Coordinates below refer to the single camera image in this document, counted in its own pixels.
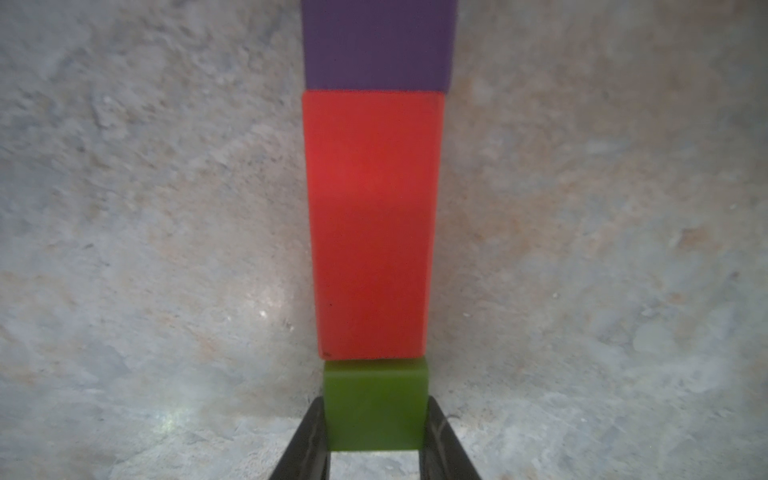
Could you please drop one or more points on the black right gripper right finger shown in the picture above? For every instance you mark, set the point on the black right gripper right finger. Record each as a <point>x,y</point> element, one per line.
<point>442,456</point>

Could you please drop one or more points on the light green block front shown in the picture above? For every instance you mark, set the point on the light green block front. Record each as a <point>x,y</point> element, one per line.
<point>375,405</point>

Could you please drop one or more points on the red block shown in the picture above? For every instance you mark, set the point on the red block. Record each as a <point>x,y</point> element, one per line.
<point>372,166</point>

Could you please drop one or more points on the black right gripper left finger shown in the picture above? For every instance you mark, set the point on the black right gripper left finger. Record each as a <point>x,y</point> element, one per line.
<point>307,456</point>

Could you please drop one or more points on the dark purple block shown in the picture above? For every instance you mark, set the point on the dark purple block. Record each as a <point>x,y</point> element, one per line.
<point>378,45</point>

